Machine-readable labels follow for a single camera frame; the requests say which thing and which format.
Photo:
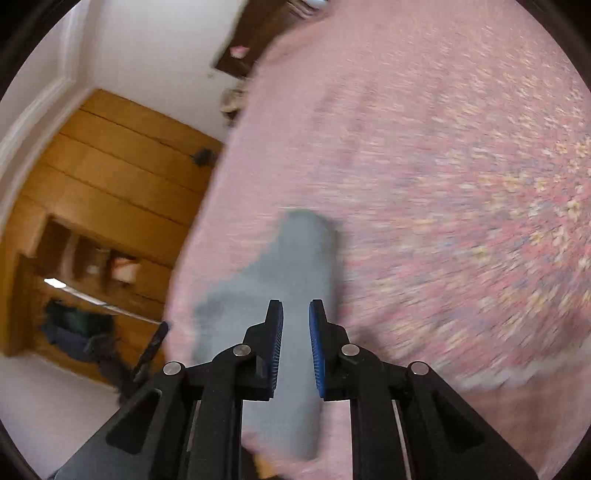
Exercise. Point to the grey pants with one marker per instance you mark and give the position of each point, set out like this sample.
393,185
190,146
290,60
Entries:
295,258

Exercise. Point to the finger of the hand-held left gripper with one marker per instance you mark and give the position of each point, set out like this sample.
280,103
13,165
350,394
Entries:
153,345

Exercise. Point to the small pink cloth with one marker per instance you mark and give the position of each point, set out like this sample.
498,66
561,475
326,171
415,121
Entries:
239,50

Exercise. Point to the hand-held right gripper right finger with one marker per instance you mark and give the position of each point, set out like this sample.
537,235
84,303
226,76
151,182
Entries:
316,341

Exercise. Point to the small black bag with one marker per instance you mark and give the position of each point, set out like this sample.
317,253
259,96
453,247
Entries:
203,158

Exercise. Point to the wooden wardrobe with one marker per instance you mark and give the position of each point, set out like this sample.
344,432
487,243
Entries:
129,175

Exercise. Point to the dark wooden headboard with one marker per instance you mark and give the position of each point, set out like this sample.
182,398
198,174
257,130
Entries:
258,27

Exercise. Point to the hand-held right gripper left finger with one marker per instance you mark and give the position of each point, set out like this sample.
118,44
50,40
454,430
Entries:
277,341

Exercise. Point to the pink floral bed blanket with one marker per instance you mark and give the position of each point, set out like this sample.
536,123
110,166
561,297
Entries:
438,184

